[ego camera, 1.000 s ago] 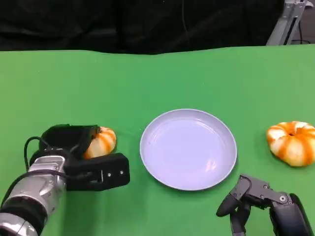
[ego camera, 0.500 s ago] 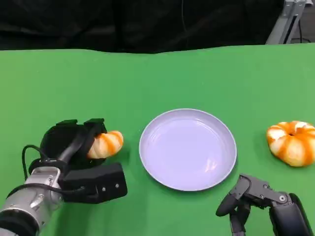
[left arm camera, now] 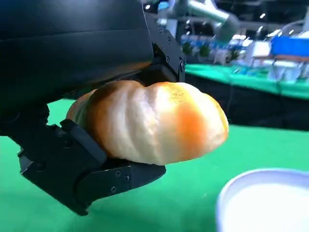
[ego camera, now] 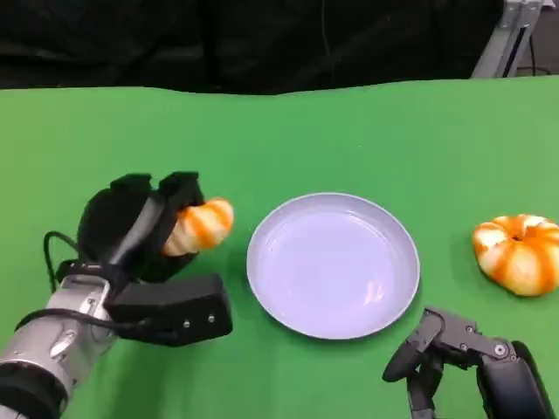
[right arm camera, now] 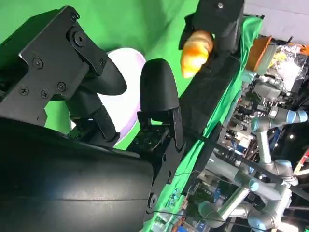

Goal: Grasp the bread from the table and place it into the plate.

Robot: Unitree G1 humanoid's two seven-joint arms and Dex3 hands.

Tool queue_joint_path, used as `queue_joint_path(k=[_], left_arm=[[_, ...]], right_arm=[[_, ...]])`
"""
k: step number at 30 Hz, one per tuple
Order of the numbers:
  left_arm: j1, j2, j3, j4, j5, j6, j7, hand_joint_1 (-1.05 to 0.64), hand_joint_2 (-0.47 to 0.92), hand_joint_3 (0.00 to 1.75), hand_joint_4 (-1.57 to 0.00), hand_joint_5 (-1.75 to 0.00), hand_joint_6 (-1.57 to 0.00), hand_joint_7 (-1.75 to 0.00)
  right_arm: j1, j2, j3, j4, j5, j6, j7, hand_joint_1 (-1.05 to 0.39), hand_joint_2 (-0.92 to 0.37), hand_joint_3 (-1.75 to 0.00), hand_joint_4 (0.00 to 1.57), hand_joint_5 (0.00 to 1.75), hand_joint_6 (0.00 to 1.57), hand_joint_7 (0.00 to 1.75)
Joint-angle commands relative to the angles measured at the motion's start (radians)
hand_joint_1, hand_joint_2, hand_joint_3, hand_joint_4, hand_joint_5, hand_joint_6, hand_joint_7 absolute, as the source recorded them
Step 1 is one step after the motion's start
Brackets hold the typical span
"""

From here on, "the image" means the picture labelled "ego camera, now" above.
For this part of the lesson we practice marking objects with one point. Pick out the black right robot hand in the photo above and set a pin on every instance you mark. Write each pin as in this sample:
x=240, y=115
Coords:
x=506, y=384

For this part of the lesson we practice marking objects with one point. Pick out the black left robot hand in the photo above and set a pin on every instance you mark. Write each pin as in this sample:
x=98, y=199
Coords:
x=105, y=218

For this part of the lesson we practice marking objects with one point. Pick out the orange white toy bread roll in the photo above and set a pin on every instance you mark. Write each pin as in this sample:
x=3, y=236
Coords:
x=519, y=262
x=205, y=227

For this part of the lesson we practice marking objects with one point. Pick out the lilac plate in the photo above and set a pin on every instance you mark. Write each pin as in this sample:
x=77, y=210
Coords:
x=332, y=270

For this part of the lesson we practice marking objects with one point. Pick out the black backdrop curtain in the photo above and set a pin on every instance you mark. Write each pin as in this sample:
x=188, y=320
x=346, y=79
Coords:
x=218, y=43

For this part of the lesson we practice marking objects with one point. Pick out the green table cloth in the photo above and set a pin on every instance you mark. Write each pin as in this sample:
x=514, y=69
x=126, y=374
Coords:
x=305, y=144

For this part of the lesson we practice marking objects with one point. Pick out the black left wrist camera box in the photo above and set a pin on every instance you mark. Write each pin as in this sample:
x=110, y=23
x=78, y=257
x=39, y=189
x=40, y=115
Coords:
x=179, y=305

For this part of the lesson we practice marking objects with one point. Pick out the grey metal frame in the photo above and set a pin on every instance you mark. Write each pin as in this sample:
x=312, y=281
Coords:
x=502, y=48

